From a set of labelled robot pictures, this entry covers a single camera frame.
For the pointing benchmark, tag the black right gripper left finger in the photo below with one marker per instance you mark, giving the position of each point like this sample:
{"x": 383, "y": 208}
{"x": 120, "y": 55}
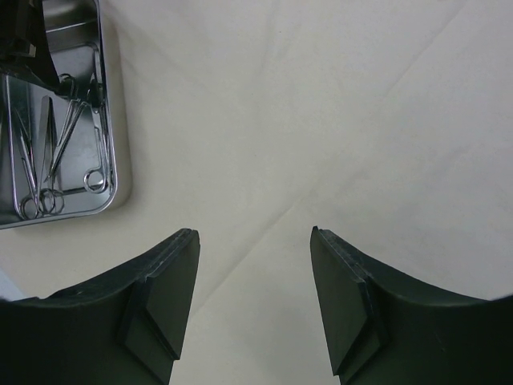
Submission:
{"x": 124, "y": 326}

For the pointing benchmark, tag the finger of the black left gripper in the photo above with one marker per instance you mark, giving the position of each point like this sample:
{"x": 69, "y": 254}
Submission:
{"x": 25, "y": 52}

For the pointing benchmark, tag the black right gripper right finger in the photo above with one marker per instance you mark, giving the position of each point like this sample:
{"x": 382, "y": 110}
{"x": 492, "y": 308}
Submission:
{"x": 383, "y": 326}

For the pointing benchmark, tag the metal instrument tray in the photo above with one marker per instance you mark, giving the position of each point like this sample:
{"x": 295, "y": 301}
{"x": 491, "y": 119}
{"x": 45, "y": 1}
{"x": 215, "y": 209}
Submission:
{"x": 83, "y": 42}

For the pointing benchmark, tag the beige cloth wrap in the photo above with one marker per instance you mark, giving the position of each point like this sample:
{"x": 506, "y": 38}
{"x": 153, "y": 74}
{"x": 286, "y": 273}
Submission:
{"x": 388, "y": 122}

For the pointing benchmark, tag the steel surgical scissors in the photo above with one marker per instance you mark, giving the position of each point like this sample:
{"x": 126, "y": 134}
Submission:
{"x": 29, "y": 206}

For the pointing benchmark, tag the steel hemostat large rings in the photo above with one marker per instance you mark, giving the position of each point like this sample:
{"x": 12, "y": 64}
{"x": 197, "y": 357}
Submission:
{"x": 64, "y": 132}

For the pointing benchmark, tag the steel tweezers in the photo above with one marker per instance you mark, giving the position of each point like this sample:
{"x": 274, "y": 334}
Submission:
{"x": 45, "y": 146}

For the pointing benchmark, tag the steel small scissors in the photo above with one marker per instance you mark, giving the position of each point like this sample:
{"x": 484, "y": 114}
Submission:
{"x": 96, "y": 179}

